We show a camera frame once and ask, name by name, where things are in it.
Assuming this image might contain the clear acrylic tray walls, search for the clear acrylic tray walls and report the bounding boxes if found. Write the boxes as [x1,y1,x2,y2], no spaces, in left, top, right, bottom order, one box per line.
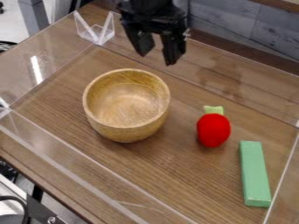
[0,5,299,224]

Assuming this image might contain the green rectangular block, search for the green rectangular block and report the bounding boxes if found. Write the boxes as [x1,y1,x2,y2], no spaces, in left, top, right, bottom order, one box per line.
[239,140,272,207]

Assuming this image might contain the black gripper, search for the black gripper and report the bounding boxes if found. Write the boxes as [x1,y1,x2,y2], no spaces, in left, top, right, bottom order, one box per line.
[116,1,188,66]

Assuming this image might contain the grey post in background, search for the grey post in background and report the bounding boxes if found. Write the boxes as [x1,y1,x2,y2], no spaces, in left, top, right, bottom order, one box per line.
[17,0,50,36]

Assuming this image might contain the clear acrylic corner bracket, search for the clear acrylic corner bracket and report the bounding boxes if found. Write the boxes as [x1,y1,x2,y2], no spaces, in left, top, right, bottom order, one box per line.
[73,10,114,46]

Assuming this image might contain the black clamp under table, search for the black clamp under table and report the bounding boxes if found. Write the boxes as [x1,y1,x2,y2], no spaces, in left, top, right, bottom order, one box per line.
[0,159,68,224]

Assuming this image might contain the red plush fruit green leaf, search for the red plush fruit green leaf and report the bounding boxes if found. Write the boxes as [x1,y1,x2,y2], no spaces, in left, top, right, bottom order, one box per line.
[196,105,231,148]

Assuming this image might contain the light wooden bowl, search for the light wooden bowl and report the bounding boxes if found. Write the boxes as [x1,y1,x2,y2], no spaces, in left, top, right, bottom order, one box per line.
[81,68,170,143]

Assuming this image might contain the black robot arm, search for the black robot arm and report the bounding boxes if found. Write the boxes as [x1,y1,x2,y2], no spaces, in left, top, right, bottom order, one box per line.
[116,0,189,66]

